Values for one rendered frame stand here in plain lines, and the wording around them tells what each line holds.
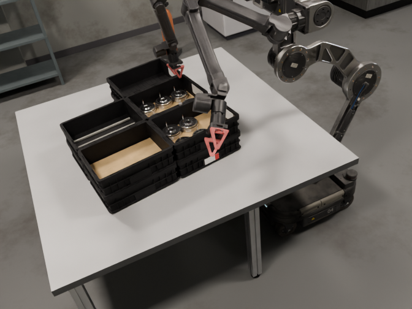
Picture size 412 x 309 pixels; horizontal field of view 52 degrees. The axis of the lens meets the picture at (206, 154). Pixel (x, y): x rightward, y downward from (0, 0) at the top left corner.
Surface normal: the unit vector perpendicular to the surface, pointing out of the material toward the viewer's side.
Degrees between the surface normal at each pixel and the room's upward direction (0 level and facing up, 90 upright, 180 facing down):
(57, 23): 90
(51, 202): 0
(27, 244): 0
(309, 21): 90
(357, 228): 0
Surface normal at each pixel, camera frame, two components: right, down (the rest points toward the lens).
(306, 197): -0.11, -0.76
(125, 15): 0.42, 0.55
